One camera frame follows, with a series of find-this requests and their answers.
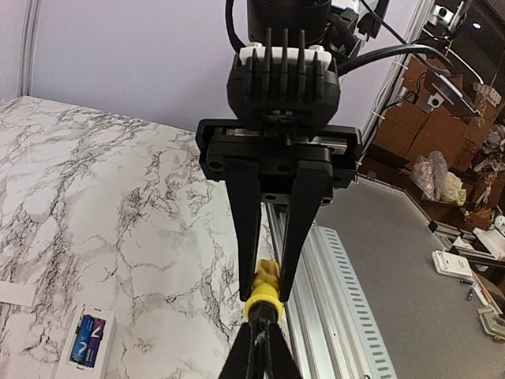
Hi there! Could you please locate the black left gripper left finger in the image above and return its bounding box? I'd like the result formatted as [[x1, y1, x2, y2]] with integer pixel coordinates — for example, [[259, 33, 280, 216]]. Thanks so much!
[[219, 303, 268, 379]]

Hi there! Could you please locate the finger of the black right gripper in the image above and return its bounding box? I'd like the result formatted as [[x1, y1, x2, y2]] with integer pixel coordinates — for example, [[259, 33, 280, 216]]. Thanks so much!
[[279, 161, 330, 302], [224, 159, 261, 300]]

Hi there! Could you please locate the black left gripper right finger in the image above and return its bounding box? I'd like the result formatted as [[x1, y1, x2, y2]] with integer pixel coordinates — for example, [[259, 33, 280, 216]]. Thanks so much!
[[262, 306, 302, 379]]

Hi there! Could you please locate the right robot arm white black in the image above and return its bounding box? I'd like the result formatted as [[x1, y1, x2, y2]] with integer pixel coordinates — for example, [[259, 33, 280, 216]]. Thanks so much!
[[196, 1, 406, 301]]

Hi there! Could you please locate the yellow handled screwdriver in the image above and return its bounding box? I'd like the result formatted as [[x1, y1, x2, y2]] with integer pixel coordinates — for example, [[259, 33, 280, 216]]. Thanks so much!
[[244, 259, 283, 322]]

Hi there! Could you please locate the white remote control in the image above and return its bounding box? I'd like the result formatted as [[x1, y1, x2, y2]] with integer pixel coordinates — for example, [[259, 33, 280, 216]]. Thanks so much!
[[53, 304, 116, 379]]

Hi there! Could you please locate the front aluminium rail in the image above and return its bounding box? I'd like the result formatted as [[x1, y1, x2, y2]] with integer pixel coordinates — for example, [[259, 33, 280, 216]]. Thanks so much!
[[285, 224, 397, 378]]

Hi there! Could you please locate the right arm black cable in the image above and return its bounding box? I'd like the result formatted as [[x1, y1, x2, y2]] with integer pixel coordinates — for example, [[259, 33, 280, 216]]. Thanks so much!
[[335, 0, 486, 86]]

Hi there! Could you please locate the white battery cover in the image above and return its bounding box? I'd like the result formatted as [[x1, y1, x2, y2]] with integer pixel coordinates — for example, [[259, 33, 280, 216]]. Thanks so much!
[[0, 281, 36, 308]]

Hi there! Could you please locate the cardboard boxes stack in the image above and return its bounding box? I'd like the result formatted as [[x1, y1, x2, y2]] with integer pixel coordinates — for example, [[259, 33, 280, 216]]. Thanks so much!
[[365, 54, 505, 186]]

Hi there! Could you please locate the right aluminium frame post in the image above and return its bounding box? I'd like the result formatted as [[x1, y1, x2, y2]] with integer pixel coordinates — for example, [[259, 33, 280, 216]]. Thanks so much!
[[358, 1, 434, 153]]

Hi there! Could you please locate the white device on floor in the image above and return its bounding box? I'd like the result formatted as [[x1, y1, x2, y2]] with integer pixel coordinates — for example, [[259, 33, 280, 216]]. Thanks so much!
[[432, 250, 473, 279]]

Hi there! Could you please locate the crumpled plastic bag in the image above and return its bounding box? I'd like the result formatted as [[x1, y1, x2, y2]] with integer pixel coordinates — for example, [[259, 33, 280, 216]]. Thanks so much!
[[410, 151, 466, 207]]

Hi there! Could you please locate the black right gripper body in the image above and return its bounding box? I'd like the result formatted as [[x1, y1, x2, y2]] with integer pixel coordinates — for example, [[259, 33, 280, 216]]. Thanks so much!
[[196, 28, 361, 204]]

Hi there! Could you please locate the left aluminium frame post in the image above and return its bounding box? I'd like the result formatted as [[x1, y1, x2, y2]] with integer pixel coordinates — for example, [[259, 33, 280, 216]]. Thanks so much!
[[18, 0, 41, 96]]

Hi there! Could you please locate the blue battery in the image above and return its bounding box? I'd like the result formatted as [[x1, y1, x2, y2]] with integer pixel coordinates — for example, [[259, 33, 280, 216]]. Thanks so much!
[[70, 314, 95, 364]]

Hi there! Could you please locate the aluminium frame post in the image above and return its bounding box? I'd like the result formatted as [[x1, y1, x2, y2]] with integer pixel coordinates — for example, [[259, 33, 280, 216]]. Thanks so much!
[[358, 1, 434, 153], [18, 0, 41, 96]]

